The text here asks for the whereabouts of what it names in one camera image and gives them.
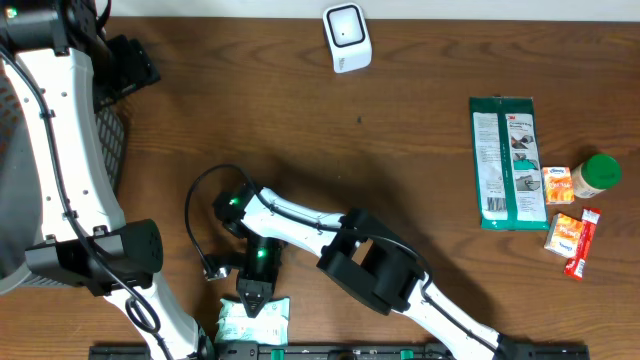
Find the green lid spice jar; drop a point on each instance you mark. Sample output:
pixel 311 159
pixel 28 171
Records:
pixel 595 175

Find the green white snack bag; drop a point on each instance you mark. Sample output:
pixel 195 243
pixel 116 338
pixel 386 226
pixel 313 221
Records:
pixel 508 171

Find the light teal wipes packet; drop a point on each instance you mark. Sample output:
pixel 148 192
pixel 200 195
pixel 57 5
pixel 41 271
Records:
pixel 269 327

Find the orange small box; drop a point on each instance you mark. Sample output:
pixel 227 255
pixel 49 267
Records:
pixel 564 235
pixel 558 185

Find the black mounting rail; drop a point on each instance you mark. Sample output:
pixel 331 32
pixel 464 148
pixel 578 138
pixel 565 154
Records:
pixel 241 351

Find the red white snack stick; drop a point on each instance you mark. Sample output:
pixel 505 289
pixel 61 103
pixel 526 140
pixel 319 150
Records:
pixel 574 267

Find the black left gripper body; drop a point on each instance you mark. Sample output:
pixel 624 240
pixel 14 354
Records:
pixel 126 67

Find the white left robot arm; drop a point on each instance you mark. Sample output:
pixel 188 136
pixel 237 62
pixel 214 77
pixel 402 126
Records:
pixel 66 73

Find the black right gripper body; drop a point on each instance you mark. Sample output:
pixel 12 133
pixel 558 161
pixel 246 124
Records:
pixel 263 263

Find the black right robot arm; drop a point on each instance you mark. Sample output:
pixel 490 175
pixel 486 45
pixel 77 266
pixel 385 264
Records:
pixel 368 261

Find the white barcode scanner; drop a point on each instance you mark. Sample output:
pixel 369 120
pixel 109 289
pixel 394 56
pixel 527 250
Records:
pixel 347 37

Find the grey plastic basket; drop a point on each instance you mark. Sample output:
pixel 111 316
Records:
pixel 21 205

